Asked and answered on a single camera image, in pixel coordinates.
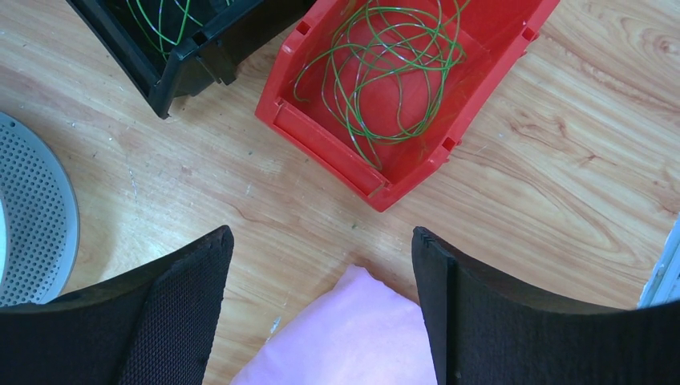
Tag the pink cloth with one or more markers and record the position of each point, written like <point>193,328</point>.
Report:
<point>360,332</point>

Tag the red plastic bin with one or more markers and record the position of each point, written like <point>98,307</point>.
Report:
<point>380,92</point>

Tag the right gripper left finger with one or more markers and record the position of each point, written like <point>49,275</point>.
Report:
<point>154,324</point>

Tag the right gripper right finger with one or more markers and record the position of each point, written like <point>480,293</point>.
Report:
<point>487,327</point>

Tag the grey filament spool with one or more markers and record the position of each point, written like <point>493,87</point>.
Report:
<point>42,219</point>

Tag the black plastic bin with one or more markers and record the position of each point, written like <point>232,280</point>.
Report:
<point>170,49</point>

